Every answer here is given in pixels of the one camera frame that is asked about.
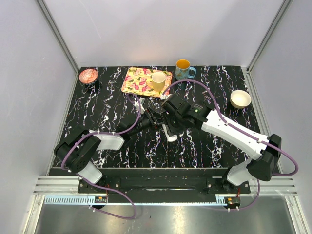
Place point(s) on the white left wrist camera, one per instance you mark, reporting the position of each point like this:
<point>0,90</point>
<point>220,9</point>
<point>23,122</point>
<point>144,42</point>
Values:
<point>139,105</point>

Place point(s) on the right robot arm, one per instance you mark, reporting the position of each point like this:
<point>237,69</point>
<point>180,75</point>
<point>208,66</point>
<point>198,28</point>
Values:
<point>262,150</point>

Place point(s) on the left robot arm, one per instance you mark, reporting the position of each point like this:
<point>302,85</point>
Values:
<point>79,161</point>

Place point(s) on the pink patterned bowl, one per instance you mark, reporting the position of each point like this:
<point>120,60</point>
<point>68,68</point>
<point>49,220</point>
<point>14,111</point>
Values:
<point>88,76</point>

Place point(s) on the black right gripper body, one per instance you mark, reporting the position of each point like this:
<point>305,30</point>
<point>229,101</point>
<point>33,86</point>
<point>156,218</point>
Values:
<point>173,124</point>

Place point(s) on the yellow mug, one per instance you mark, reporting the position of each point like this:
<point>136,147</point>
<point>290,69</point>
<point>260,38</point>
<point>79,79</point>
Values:
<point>156,81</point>

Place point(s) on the white remote control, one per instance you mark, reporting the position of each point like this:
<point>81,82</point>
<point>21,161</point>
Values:
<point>170,136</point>

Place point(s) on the blue patterned mug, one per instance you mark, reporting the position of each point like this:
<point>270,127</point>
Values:
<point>184,70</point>

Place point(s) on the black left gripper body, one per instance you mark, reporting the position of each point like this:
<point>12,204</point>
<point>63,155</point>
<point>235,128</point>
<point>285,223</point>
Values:
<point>151,115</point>

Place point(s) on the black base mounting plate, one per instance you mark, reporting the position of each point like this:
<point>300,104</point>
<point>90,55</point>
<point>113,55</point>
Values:
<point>181,185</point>

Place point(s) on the cream bowl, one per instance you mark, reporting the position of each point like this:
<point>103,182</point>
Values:
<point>240,99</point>

